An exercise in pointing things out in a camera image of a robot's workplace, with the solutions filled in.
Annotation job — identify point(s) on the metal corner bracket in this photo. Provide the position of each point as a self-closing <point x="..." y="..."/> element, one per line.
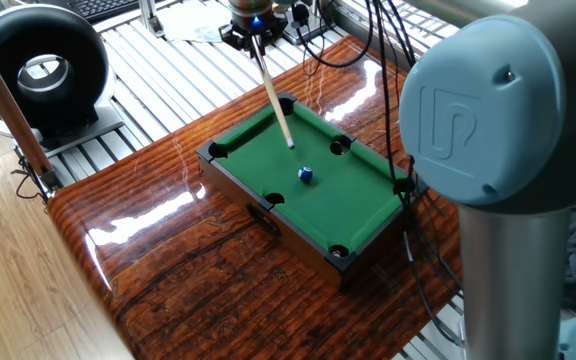
<point x="50" y="180"/>

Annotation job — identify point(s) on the grey square plate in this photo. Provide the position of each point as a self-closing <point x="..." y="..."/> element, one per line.
<point x="313" y="32"/>

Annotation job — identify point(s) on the red pool ball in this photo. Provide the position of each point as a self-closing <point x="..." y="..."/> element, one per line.
<point x="337" y="253"/>

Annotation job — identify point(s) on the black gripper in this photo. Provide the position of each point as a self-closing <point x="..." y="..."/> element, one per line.
<point x="253" y="22"/>

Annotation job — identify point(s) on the blue striped pool ball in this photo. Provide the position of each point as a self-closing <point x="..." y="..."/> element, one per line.
<point x="305" y="174"/>

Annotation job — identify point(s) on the green mini pool table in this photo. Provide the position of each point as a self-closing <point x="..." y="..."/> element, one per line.
<point x="328" y="200"/>

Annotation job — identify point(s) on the black and wood pool cue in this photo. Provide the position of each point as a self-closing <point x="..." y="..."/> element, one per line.
<point x="274" y="95"/>

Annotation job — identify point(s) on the white cloth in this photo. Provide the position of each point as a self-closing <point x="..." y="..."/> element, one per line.
<point x="193" y="22"/>

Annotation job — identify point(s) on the black keyboard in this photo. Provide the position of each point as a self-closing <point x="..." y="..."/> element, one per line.
<point x="103" y="7"/>

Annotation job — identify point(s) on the aluminium post foot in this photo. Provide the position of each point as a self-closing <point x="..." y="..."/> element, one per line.
<point x="150" y="20"/>

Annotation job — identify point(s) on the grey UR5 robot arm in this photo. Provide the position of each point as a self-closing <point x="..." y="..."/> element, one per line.
<point x="508" y="150"/>

